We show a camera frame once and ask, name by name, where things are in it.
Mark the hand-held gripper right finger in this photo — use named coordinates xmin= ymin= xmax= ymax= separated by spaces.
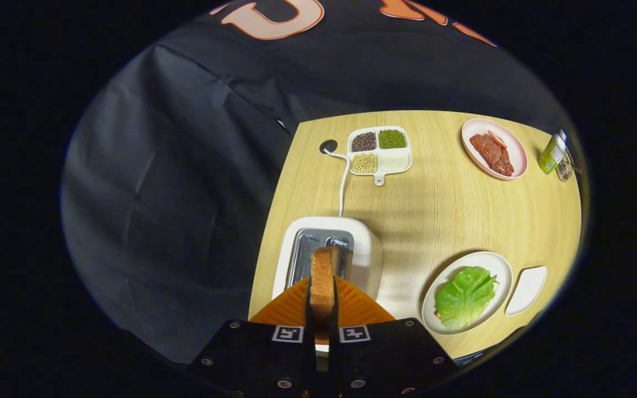
xmin=330 ymin=275 xmax=459 ymax=398

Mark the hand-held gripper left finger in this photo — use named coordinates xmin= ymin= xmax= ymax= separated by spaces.
xmin=189 ymin=276 xmax=317 ymax=398

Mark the toasted bread slice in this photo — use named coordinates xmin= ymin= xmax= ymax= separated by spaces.
xmin=309 ymin=246 xmax=342 ymax=346

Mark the green lettuce leaf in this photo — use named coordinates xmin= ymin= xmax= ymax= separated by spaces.
xmin=435 ymin=267 xmax=499 ymax=331

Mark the white toaster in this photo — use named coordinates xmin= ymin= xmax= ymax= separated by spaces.
xmin=271 ymin=216 xmax=384 ymax=303

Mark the pile of pale soybeans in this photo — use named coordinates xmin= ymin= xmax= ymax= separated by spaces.
xmin=351 ymin=153 xmax=379 ymax=174

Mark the round white plate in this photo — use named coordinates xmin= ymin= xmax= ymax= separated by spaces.
xmin=421 ymin=251 xmax=514 ymax=336

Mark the white divided tray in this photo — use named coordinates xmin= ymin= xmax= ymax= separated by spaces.
xmin=347 ymin=125 xmax=413 ymax=187

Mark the pile of dark red beans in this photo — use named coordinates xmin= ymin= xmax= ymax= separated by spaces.
xmin=351 ymin=132 xmax=378 ymax=153

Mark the pile of green beans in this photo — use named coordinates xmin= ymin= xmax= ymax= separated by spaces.
xmin=378 ymin=129 xmax=408 ymax=150

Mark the oval white dish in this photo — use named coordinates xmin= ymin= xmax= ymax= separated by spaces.
xmin=505 ymin=266 xmax=548 ymax=317

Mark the brown meat piece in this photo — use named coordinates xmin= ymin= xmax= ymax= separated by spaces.
xmin=469 ymin=133 xmax=515 ymax=177

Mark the pink plate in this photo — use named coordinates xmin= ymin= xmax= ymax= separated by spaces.
xmin=461 ymin=118 xmax=529 ymax=181

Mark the green label metal bottle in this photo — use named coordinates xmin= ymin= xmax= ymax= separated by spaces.
xmin=537 ymin=129 xmax=568 ymax=175

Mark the white toaster cable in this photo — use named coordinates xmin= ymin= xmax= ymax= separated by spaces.
xmin=324 ymin=149 xmax=351 ymax=218

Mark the wire mesh basket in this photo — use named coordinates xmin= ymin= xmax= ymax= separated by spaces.
xmin=555 ymin=149 xmax=576 ymax=182

